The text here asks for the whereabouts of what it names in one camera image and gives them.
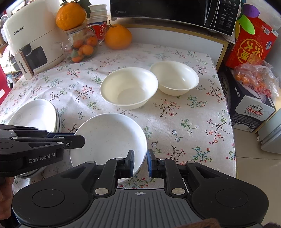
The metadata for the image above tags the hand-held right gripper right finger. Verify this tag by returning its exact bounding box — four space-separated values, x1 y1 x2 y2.
147 149 238 197

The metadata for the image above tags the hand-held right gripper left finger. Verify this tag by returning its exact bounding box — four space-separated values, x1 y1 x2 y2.
44 150 135 198

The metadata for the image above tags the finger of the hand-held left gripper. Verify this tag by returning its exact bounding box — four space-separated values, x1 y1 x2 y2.
0 124 75 138
12 135 86 150

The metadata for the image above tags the blue patterned plate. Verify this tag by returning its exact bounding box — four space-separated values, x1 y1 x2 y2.
20 107 63 177

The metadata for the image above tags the white bowl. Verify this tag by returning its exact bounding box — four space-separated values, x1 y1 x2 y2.
70 113 148 180

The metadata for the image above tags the person's left hand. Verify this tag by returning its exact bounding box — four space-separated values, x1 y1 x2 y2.
0 175 16 220

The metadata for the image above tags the floral tablecloth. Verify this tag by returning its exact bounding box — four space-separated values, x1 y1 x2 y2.
0 43 237 195

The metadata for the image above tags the cream bowl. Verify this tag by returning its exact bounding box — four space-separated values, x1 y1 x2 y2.
150 61 200 96
100 67 159 110

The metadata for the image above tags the glass jar of small oranges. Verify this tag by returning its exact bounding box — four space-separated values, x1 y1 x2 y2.
64 23 99 64

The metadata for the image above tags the white air fryer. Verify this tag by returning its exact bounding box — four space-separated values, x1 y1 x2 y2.
2 0 67 81

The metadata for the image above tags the dark carton box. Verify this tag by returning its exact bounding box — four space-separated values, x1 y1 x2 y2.
217 63 276 133

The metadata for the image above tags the large orange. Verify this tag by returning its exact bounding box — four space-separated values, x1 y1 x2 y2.
104 24 133 50

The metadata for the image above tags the red printed paper cup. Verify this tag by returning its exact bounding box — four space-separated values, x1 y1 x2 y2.
86 18 110 45

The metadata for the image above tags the orange with green leaves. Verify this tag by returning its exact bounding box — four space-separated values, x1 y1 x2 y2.
56 0 92 31

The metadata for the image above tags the white refrigerator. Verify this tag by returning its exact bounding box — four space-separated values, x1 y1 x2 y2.
256 103 281 154

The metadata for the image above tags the plastic bag of small oranges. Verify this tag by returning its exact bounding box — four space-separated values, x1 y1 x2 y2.
233 59 280 98

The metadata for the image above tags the black microwave oven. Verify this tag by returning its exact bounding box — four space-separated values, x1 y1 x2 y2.
109 0 242 37

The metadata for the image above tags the red carton box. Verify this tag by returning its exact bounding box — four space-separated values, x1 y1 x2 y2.
225 16 277 71

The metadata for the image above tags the purple toy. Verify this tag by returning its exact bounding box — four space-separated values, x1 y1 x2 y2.
244 4 261 18

